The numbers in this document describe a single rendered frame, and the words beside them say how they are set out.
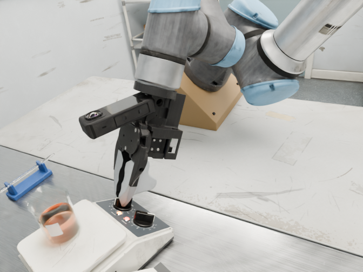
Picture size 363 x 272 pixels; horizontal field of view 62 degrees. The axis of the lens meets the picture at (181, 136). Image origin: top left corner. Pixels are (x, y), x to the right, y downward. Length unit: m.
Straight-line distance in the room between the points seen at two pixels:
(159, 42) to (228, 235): 0.33
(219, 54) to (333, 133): 0.38
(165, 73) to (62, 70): 1.83
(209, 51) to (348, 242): 0.38
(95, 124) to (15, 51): 1.64
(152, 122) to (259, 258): 0.27
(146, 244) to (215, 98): 0.47
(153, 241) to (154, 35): 0.31
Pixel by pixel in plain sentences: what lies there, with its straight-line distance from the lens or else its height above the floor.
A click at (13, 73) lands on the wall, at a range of 2.05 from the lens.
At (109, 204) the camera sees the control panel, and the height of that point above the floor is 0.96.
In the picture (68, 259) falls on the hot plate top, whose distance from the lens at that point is 0.46.
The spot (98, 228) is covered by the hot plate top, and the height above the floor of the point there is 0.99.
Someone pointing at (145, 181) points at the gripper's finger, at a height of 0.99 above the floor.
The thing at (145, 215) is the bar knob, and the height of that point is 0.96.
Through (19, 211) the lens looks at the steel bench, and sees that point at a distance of 0.72.
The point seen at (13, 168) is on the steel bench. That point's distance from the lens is 0.86.
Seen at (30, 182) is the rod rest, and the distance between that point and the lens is 0.76.
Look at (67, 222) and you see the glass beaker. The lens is 0.45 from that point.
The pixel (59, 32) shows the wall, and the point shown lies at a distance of 2.25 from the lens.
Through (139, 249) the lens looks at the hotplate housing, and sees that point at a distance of 0.48.
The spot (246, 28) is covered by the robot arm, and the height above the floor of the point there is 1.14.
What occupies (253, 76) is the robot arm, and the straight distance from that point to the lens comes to 0.66.
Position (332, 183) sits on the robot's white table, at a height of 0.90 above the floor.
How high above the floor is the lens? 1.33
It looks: 33 degrees down
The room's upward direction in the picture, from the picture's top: 8 degrees counter-clockwise
